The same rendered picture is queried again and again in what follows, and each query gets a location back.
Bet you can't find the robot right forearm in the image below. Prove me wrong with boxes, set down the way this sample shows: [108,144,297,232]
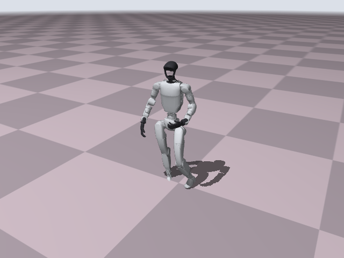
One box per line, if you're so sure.
[141,98,152,121]

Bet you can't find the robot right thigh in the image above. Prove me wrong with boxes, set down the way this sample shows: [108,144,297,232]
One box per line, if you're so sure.
[154,120,170,156]

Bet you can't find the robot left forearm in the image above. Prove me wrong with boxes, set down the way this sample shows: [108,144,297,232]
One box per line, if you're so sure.
[183,103,197,125]

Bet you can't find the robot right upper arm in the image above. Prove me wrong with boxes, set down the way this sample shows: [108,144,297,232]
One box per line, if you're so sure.
[148,81,161,106]

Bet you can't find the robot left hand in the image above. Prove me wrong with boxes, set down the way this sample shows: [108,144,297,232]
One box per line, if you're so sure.
[168,118,188,129]

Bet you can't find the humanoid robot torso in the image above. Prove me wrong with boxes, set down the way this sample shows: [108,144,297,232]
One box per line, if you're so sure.
[160,78,184,131]

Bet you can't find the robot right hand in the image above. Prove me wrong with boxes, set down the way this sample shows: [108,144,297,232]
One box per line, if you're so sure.
[140,117,146,137]

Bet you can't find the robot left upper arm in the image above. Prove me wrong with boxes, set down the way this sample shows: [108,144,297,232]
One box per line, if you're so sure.
[180,83,195,109]

